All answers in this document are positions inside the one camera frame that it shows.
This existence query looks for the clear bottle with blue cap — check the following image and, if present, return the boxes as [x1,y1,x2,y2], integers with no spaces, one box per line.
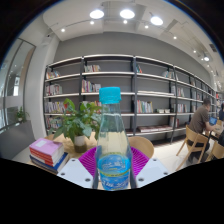
[94,86,134,192]

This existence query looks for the open laptop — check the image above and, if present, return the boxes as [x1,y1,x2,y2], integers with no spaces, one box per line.
[208,115,219,127]

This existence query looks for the green potted plant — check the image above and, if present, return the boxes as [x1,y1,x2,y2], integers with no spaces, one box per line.
[53,98,103,154]

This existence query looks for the ceiling lights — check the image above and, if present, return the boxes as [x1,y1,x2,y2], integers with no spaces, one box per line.
[59,8,213,63]

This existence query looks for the red book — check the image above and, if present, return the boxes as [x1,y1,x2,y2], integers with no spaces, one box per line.
[29,151,65,164]
[29,154,66,168]

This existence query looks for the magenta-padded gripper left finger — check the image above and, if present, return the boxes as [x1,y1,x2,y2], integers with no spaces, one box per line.
[56,146,101,190]

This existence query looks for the grey shelf unit with books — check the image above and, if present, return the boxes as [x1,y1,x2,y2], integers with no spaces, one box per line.
[43,53,224,141]

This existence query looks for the round-backed wooden chair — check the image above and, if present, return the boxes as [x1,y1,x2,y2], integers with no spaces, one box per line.
[128,135,155,159]

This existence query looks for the slatted wooden chairs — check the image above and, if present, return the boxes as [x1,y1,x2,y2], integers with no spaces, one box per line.
[174,124,224,171]

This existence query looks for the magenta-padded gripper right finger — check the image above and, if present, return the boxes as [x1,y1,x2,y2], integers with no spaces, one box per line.
[129,146,170,190]

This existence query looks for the person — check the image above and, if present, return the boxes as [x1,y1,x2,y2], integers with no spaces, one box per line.
[186,97,218,158]

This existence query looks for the green planter plant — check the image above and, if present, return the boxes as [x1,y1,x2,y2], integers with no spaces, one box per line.
[14,106,29,123]

